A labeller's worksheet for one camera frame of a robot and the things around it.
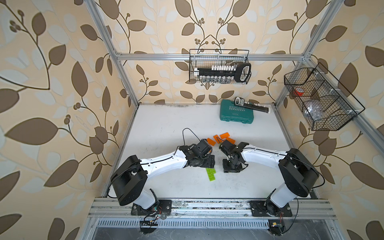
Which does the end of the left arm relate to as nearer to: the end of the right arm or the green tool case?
the end of the right arm

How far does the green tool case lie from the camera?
3.55ft

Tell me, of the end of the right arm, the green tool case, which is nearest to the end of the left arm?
the end of the right arm
